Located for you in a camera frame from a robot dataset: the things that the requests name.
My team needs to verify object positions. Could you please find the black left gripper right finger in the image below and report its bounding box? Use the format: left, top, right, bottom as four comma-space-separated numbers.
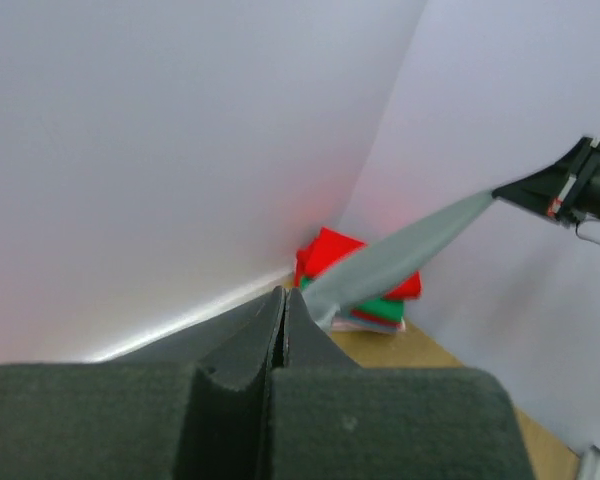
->
268, 289, 534, 479

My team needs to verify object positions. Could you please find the folded red t-shirt top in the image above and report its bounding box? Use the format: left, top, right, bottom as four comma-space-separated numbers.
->
293, 227, 422, 301

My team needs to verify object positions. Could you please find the folded red t-shirt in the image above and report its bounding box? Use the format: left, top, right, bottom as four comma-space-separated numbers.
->
351, 309, 383, 324
293, 227, 422, 301

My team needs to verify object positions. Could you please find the folded pink t-shirt bottom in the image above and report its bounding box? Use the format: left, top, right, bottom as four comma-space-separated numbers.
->
331, 317, 406, 335

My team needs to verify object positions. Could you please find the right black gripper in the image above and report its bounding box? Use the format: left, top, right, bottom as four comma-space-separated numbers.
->
491, 136, 600, 246

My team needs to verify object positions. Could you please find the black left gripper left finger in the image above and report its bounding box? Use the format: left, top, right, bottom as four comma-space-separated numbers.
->
0, 287, 285, 479

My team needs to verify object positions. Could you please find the folded red t-shirt lower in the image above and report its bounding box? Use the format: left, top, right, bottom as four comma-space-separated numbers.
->
351, 309, 383, 324

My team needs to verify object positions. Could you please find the folded blue t-shirt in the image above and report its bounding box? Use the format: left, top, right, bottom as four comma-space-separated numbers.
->
341, 312, 404, 334

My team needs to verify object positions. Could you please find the grey t-shirt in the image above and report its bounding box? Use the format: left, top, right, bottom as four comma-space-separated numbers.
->
104, 189, 501, 369

